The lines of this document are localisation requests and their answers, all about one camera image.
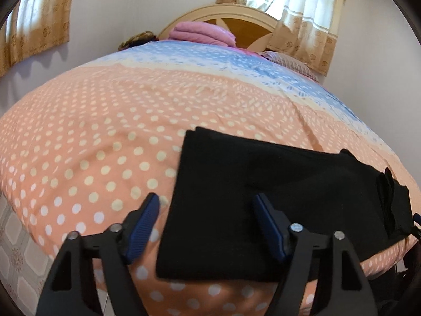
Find narrow beige floral curtain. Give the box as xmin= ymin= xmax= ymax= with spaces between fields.
xmin=0 ymin=0 xmax=77 ymax=68

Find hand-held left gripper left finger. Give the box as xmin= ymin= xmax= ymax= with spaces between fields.
xmin=36 ymin=192 xmax=161 ymax=316

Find bed with polka dot sheet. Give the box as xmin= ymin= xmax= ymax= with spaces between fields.
xmin=0 ymin=38 xmax=421 ymax=316

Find cream wooden headboard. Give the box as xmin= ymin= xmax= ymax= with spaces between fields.
xmin=157 ymin=4 xmax=283 ymax=52

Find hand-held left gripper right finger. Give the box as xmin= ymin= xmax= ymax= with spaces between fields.
xmin=253 ymin=194 xmax=377 ymax=316

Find folded pink blanket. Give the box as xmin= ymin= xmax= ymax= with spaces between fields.
xmin=169 ymin=21 xmax=237 ymax=47

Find striped pillow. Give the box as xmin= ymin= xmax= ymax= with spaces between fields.
xmin=263 ymin=51 xmax=319 ymax=81

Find wide beige floral curtain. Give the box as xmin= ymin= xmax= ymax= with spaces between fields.
xmin=215 ymin=0 xmax=348 ymax=77

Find black pants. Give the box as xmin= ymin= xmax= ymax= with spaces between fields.
xmin=155 ymin=126 xmax=415 ymax=284

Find brown woven basket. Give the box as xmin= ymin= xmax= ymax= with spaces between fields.
xmin=118 ymin=30 xmax=159 ymax=51

